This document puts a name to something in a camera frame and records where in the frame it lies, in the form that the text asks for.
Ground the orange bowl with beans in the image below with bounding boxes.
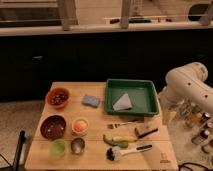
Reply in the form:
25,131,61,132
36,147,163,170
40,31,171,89
45,87,70,109

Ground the metal fork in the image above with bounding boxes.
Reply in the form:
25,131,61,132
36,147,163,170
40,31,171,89
107,121,143,129

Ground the spice bottles cluster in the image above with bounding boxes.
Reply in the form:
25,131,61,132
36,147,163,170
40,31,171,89
185,103,211,145

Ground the green plastic tray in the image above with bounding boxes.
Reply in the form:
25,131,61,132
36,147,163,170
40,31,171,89
104,79,159,117

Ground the grey folded cloth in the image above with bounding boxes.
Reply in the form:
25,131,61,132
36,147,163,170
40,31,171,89
113,93,132,111

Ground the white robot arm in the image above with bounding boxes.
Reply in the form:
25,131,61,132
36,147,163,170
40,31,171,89
160,62,213,114

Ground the blue sponge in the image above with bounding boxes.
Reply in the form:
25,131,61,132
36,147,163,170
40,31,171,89
82,95,100,108

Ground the small bowl with orange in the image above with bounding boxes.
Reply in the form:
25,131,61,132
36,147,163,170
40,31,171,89
71,118,89,135

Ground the purple bowl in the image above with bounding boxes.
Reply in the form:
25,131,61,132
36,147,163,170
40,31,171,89
40,115,66,140

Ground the black stand pole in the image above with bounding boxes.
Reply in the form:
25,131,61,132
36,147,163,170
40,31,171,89
12,130,26,171

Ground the green plastic cup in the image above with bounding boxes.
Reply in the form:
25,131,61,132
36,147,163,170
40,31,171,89
50,139,66,156

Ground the yellow corn cob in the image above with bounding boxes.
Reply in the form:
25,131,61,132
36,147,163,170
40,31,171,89
112,136,137,142

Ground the green pepper toy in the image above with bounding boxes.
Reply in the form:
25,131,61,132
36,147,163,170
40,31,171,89
103,134,129,148

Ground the wooden block with black handle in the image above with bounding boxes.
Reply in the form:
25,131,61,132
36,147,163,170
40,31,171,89
134,124,158,139

